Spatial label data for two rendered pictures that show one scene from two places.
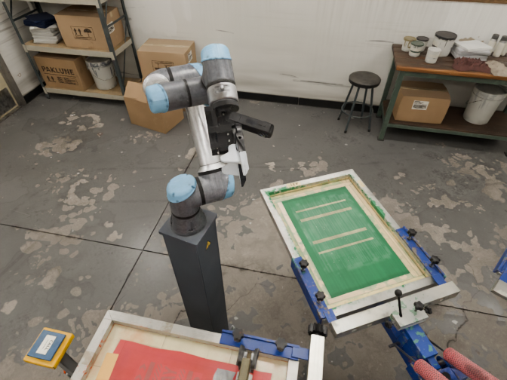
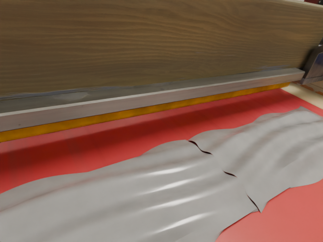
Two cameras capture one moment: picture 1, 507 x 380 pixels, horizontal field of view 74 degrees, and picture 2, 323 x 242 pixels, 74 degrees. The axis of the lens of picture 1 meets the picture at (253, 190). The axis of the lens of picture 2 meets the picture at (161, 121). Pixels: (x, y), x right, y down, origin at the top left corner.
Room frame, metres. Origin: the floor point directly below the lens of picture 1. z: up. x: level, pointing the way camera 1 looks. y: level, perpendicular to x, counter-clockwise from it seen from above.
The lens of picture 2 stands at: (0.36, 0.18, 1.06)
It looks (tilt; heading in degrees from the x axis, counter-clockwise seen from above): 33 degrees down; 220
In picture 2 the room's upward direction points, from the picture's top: 10 degrees clockwise
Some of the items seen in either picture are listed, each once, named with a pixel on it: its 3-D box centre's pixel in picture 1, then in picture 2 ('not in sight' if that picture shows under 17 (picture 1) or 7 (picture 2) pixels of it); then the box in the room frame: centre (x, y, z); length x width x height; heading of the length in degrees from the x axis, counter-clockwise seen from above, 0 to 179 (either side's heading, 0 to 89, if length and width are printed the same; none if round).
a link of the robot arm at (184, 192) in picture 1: (184, 194); not in sight; (0.93, 0.27, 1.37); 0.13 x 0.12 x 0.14; 112
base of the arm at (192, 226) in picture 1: (186, 214); not in sight; (0.93, 0.28, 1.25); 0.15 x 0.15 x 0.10
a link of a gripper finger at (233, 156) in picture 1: (233, 158); not in sight; (0.59, 0.05, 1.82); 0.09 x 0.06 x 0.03; 11
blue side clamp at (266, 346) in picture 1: (259, 347); not in sight; (0.49, -0.02, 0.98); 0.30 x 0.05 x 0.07; 78
